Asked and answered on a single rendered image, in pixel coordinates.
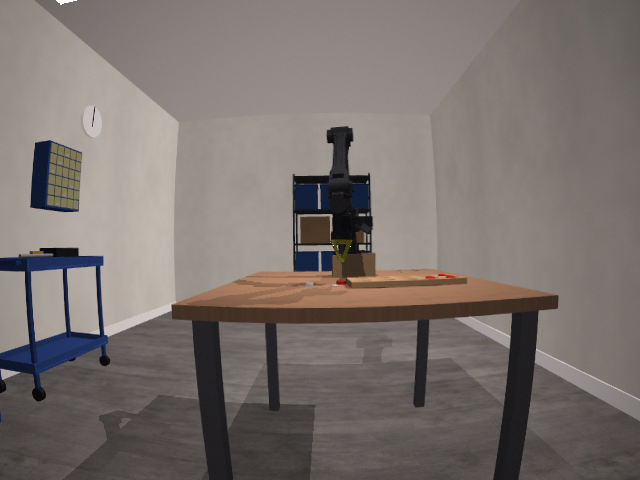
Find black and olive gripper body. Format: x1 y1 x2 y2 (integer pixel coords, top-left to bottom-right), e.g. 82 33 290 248
331 215 352 240

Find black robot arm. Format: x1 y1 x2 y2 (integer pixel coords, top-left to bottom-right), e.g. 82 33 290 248
326 126 373 254

